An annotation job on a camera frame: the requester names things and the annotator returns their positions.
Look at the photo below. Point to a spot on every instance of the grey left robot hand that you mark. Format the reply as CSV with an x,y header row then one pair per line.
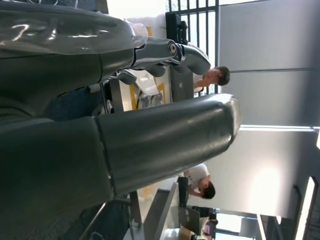
x,y
162,139

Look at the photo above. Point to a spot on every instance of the silver wheel cover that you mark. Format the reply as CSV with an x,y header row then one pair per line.
x,y
149,100

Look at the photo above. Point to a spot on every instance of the person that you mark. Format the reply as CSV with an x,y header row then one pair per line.
x,y
220,76
197,174

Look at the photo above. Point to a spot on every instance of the grey laptop computer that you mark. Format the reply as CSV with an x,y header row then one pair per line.
x,y
189,220
181,86

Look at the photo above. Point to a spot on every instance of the black computer monitor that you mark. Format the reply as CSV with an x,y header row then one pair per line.
x,y
183,192

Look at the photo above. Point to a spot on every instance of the stainless steel table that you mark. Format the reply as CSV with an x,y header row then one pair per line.
x,y
160,212

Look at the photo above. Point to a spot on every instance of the black window grille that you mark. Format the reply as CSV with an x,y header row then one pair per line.
x,y
216,33

